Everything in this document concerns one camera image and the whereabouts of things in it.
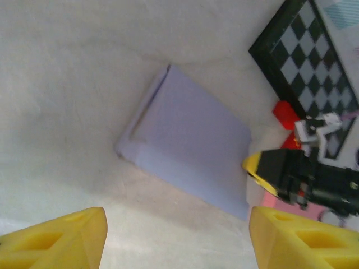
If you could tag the pink paper box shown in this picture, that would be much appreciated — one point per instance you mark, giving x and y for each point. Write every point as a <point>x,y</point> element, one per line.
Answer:
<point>269,203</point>

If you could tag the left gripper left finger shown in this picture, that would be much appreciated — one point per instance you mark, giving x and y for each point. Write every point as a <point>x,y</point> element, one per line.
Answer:
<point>56,243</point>

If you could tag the long red toy brick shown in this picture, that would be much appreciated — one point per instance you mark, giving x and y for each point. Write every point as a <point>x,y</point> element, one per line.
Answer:
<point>284,115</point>

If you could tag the lilac paper box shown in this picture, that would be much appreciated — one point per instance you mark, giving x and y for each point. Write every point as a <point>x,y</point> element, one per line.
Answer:
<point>182,140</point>

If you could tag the small red toy brick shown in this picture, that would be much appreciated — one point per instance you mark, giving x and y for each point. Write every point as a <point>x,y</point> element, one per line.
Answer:
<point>290,141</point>

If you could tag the black grey chessboard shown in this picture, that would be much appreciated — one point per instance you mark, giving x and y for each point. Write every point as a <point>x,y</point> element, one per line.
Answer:
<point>308,56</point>

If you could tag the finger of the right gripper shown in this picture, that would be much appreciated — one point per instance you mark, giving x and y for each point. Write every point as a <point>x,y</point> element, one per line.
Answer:
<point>266,186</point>
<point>275,165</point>

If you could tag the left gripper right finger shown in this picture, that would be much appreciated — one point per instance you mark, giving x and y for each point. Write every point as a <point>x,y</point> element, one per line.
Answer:
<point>303,243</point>

